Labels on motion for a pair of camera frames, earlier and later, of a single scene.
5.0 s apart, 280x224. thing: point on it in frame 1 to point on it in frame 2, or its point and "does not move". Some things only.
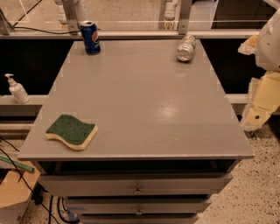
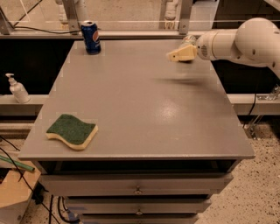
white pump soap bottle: (17, 90) does not move
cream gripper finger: (263, 100) to (189, 52)
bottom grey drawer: (138, 218) does not move
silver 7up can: (185, 49) does not move
